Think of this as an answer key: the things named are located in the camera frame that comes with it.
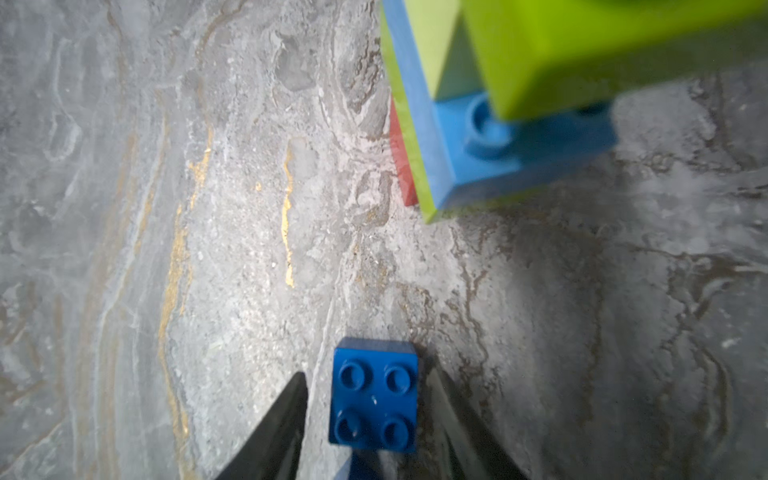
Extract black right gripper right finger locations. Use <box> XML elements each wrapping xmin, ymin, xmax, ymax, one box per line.
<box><xmin>427</xmin><ymin>367</ymin><xmax>526</xmax><ymax>479</ymax></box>

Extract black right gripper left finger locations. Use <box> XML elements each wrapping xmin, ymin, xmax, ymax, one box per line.
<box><xmin>217</xmin><ymin>372</ymin><xmax>308</xmax><ymax>479</ymax></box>

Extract dark blue lego brick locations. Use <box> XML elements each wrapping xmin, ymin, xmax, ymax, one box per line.
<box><xmin>328</xmin><ymin>337</ymin><xmax>419</xmax><ymax>453</ymax></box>

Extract lime green square lego brick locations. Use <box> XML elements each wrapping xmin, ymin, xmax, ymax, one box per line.
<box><xmin>380</xmin><ymin>6</ymin><xmax>543</xmax><ymax>224</ymax></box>

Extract red lego brick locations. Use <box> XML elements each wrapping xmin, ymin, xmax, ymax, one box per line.
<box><xmin>389</xmin><ymin>97</ymin><xmax>418</xmax><ymax>207</ymax></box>

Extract light blue lego plate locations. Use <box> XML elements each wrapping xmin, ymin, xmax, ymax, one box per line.
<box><xmin>382</xmin><ymin>1</ymin><xmax>617</xmax><ymax>210</ymax></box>

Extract pale green small lego brick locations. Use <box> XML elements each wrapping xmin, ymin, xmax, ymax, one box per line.
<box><xmin>405</xmin><ymin>0</ymin><xmax>484</xmax><ymax>101</ymax></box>

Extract lime green long lego brick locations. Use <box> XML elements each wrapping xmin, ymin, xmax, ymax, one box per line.
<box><xmin>462</xmin><ymin>1</ymin><xmax>767</xmax><ymax>120</ymax></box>

